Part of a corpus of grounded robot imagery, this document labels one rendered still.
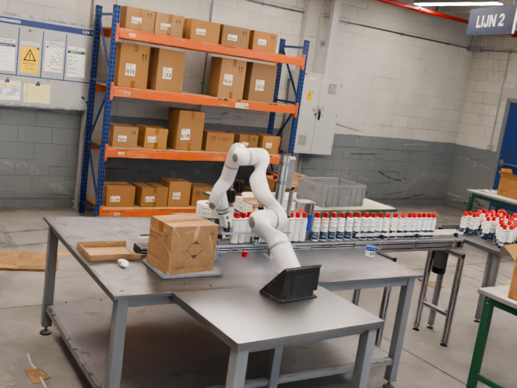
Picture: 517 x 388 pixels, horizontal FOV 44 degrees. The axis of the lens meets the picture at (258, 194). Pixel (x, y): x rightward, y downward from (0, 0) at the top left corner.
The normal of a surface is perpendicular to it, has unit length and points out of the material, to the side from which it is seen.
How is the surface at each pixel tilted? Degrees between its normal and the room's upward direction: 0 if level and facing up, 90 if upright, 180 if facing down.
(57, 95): 90
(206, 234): 90
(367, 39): 90
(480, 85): 90
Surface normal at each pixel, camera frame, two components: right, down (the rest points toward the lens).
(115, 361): 0.51, 0.23
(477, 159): -0.82, 0.00
